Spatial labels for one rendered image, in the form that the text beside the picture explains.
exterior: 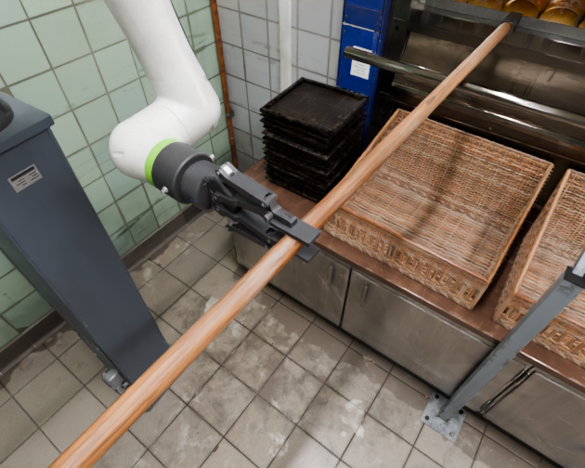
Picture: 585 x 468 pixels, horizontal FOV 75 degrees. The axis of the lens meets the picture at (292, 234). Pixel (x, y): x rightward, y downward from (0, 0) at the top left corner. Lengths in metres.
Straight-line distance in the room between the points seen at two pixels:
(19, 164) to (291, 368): 1.26
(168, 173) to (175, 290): 1.41
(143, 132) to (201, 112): 0.12
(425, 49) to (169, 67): 0.98
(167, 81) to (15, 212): 0.44
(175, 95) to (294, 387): 1.29
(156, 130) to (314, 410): 1.29
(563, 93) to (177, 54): 1.11
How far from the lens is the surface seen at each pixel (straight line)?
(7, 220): 0.98
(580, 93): 1.44
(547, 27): 1.42
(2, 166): 0.93
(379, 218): 1.46
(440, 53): 1.49
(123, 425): 0.46
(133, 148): 0.70
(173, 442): 1.72
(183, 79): 0.74
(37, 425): 1.94
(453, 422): 1.78
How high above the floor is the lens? 1.62
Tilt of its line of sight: 48 degrees down
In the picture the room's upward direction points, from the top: straight up
